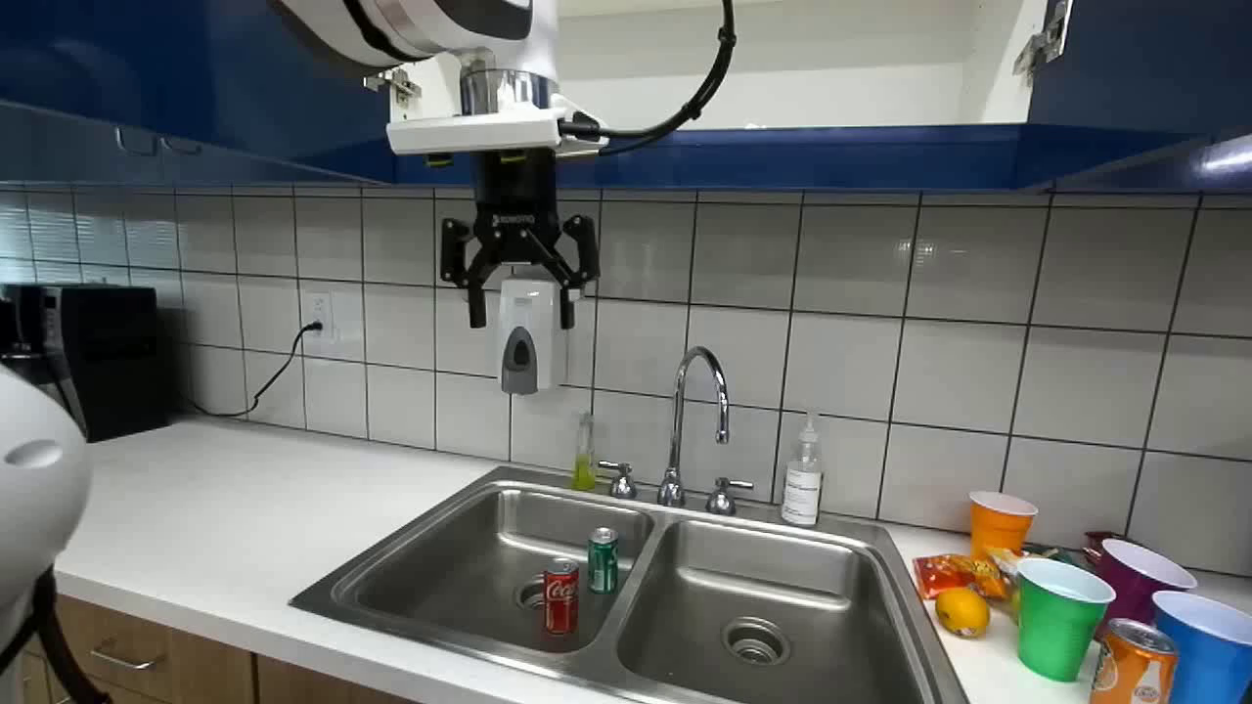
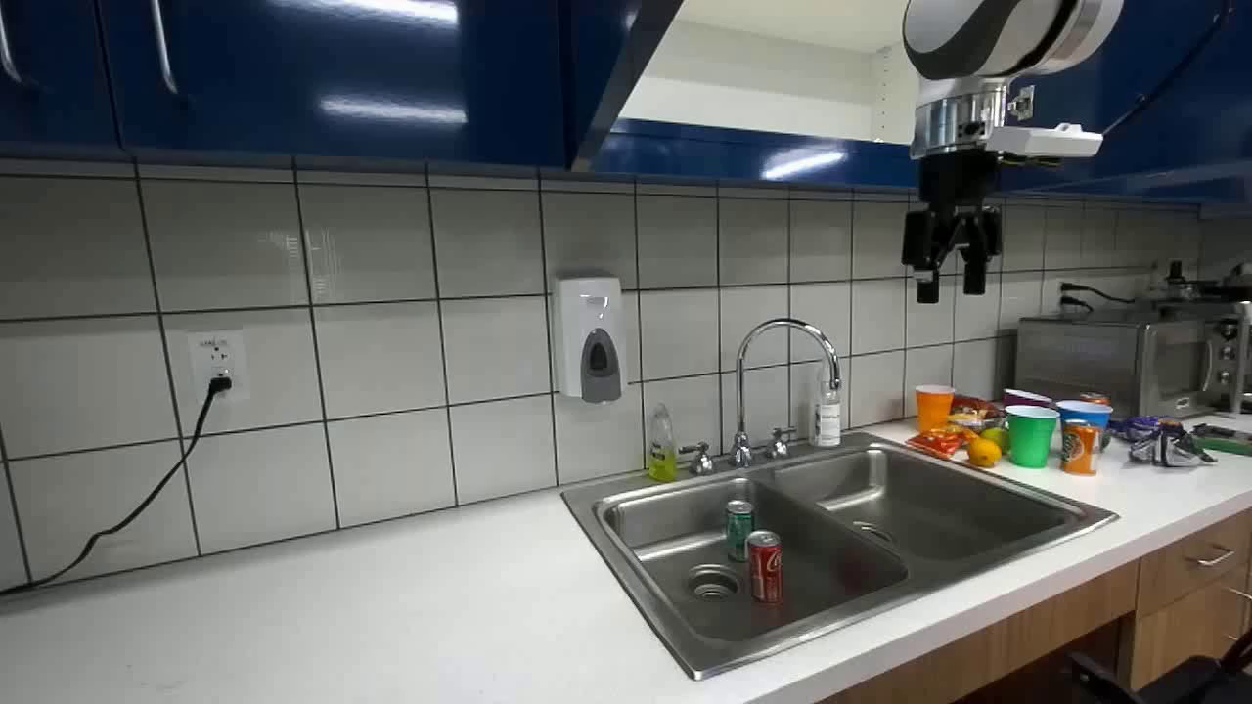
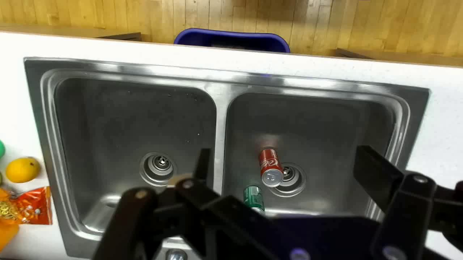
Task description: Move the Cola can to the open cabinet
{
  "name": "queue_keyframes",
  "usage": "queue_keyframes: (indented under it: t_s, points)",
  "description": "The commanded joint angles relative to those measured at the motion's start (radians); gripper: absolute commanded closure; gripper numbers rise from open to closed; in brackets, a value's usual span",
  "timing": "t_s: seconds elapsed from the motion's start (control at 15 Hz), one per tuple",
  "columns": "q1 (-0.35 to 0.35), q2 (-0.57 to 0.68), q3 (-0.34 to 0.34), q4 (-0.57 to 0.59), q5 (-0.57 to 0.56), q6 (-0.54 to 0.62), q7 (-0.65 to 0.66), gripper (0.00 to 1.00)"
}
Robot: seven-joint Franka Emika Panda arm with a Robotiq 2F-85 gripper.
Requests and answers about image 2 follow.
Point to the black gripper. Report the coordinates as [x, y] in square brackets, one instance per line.
[962, 180]

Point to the red cola can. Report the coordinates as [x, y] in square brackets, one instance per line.
[766, 570]

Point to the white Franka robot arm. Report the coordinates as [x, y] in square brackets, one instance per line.
[1003, 33]

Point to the blue glossy cabinet door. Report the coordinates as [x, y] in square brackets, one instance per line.
[612, 80]
[1160, 151]

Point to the orange soda can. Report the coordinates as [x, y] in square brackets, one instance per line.
[1082, 449]

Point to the green soda can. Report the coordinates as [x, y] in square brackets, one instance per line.
[737, 529]

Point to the orange plastic cup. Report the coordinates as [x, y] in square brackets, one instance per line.
[933, 408]

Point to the purple plastic cup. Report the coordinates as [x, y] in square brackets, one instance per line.
[1026, 398]

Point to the red orange snack bag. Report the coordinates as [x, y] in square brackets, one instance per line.
[971, 416]

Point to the toaster oven appliance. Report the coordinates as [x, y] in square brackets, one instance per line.
[1082, 356]

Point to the green plastic cup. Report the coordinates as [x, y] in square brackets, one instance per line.
[1030, 434]

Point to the yellow lemon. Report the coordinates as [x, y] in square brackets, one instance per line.
[983, 450]

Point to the blue plastic cup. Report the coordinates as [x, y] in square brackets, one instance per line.
[1086, 408]

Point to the white pump soap bottle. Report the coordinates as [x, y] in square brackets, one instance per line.
[829, 419]

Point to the chrome gooseneck faucet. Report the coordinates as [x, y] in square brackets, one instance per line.
[740, 393]

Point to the stainless steel double sink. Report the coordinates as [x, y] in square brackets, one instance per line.
[915, 515]

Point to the crumpled dark plastic bag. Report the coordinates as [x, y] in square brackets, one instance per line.
[1166, 445]

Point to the green flat object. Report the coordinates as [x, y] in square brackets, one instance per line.
[1228, 441]

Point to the yellow dish soap bottle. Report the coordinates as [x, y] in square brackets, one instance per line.
[662, 455]

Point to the black chair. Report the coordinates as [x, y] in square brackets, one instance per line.
[1177, 683]

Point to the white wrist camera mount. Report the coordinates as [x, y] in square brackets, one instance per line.
[1058, 142]

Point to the open blue wall cabinet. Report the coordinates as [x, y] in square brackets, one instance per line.
[756, 80]

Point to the white wall soap dispenser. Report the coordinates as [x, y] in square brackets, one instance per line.
[589, 333]

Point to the closed blue wall cabinet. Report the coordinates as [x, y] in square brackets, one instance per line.
[325, 63]

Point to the white wall power outlet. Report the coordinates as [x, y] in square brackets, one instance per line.
[216, 364]

